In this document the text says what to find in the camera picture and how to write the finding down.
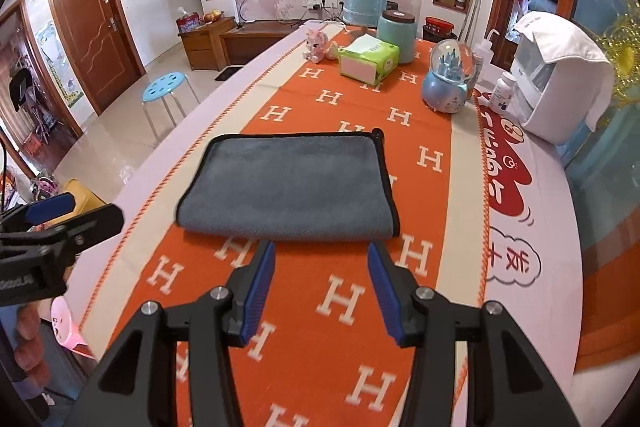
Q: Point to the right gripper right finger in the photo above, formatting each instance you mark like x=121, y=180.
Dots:
x=508, y=383

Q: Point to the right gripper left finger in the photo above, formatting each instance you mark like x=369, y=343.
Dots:
x=135, y=383

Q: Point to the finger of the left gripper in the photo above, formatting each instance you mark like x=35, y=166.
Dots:
x=22, y=218
x=75, y=235

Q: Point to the purple and grey towel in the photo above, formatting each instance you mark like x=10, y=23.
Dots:
x=292, y=187

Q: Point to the person's left hand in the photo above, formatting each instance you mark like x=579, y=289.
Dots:
x=29, y=353

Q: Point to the yellow plastic stool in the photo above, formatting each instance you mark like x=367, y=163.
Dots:
x=85, y=200

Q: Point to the blue round stool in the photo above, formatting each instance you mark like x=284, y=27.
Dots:
x=159, y=90

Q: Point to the orange H-pattern table blanket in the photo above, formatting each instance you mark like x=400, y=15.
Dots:
x=303, y=250

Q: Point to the black floor mat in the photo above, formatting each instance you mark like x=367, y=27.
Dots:
x=228, y=72

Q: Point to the wooden TV cabinet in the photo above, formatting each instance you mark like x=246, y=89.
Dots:
x=222, y=43

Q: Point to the brown wooden door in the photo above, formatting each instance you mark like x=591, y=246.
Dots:
x=98, y=42

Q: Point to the red tissue pack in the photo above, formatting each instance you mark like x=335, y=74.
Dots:
x=187, y=21

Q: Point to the fruit plate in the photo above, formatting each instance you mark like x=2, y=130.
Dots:
x=212, y=16

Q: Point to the pink plush toy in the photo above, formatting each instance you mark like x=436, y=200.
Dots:
x=318, y=47

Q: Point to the white medicine bottle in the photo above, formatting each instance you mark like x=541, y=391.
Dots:
x=501, y=96

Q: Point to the white appliance with cloth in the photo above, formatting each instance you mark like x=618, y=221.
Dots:
x=563, y=78

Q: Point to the green tissue box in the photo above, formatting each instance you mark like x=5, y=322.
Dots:
x=368, y=60

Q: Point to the blue snow globe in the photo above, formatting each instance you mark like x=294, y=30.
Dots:
x=449, y=81

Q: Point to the white squeeze bottle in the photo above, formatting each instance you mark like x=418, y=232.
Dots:
x=484, y=53

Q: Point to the teal canister with lid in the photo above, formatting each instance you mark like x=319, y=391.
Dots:
x=398, y=28

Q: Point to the red lidded container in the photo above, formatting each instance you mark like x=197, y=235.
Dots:
x=435, y=27

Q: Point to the white wall power strip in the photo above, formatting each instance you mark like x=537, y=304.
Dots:
x=316, y=5

